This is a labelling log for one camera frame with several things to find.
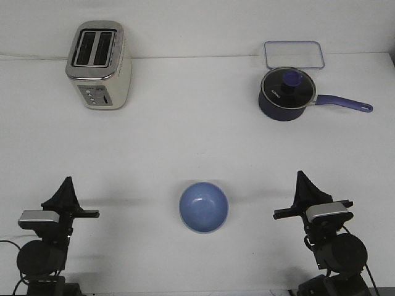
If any glass pot lid purple knob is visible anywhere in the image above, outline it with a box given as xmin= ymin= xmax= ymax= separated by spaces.
xmin=261 ymin=67 xmax=317 ymax=110

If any blue bowl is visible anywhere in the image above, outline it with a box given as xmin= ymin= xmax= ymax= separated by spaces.
xmin=179 ymin=182 xmax=229 ymax=233

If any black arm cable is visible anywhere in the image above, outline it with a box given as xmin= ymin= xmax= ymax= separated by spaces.
xmin=0 ymin=240 xmax=31 ymax=296
xmin=304 ymin=224 xmax=379 ymax=296

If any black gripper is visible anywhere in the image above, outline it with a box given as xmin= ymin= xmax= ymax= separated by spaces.
xmin=39 ymin=176 xmax=99 ymax=247
xmin=273 ymin=170 xmax=354 ymax=244

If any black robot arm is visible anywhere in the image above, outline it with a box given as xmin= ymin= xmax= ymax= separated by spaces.
xmin=17 ymin=176 xmax=99 ymax=295
xmin=273 ymin=170 xmax=371 ymax=295

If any cream silver two-slot toaster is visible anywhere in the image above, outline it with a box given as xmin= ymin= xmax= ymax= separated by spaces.
xmin=65 ymin=20 xmax=132 ymax=110

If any clear container lid blue rim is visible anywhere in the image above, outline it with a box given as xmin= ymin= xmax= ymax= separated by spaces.
xmin=264 ymin=41 xmax=325 ymax=70

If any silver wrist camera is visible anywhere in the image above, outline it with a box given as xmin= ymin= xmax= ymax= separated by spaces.
xmin=18 ymin=210 xmax=60 ymax=231
xmin=306 ymin=202 xmax=349 ymax=223

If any dark blue saucepan purple handle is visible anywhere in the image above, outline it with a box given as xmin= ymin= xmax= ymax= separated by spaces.
xmin=259 ymin=87 xmax=373 ymax=121

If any white toaster power cord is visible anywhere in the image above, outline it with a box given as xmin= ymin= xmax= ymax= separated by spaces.
xmin=0 ymin=53 xmax=70 ymax=60

